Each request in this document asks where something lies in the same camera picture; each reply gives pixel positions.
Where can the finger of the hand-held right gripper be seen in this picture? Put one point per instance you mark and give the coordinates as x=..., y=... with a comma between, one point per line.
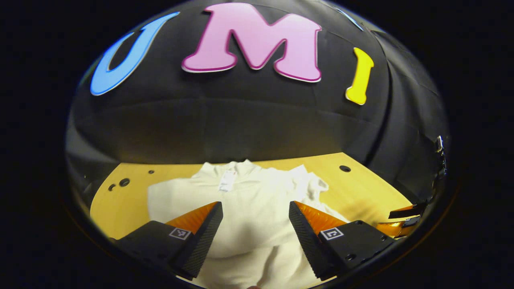
x=395, y=228
x=407, y=210

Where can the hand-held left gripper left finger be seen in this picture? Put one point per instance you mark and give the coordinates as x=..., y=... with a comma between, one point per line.
x=204, y=241

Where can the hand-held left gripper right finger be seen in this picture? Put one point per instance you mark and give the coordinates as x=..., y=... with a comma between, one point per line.
x=303, y=241

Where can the white sweatshirt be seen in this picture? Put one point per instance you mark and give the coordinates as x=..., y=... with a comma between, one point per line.
x=249, y=192

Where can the black round table grommet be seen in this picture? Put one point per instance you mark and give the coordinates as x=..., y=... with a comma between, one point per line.
x=345, y=168

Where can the black backdrop cloth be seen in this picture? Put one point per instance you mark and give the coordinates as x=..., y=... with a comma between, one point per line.
x=241, y=120

